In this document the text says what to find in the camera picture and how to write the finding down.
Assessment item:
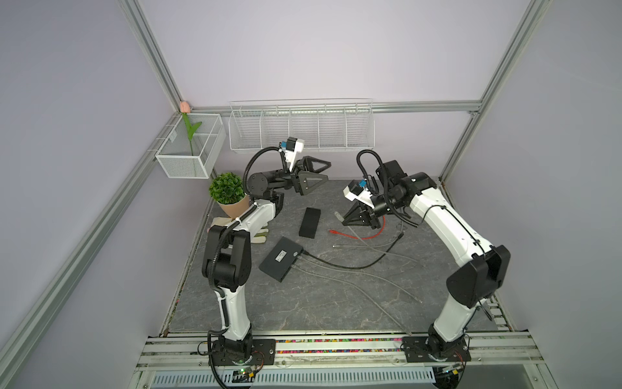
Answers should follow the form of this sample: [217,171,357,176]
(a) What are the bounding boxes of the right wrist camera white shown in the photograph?
[343,179,374,208]

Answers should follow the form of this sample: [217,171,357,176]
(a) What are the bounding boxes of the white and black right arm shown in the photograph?
[342,149,511,361]

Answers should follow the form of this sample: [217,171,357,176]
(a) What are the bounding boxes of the black ribbed network switch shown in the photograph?
[298,207,322,239]

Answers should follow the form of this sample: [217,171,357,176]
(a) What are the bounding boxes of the black cable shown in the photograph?
[300,232,405,271]

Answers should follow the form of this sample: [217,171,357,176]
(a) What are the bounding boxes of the pink tulip artificial flower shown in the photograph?
[179,101,202,156]

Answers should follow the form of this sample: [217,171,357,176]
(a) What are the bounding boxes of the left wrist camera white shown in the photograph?
[279,137,305,173]

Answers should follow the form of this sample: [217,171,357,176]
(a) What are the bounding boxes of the red ethernet cable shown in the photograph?
[329,216,387,241]

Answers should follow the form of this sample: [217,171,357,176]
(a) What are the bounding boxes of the white wire shelf wide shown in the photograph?
[228,99,376,152]

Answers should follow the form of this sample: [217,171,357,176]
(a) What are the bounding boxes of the white wire basket small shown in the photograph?
[155,113,226,179]

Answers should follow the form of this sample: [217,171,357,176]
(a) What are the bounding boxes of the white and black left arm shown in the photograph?
[202,146,331,365]

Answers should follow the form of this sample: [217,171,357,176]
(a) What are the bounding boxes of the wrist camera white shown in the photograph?
[279,137,305,173]
[343,179,374,208]

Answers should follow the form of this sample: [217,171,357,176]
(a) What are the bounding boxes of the green plant in beige pot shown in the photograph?
[209,172,249,219]

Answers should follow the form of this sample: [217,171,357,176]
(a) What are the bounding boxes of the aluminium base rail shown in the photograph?
[129,332,557,388]

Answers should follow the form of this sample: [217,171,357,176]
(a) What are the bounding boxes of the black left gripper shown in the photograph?
[271,157,332,199]

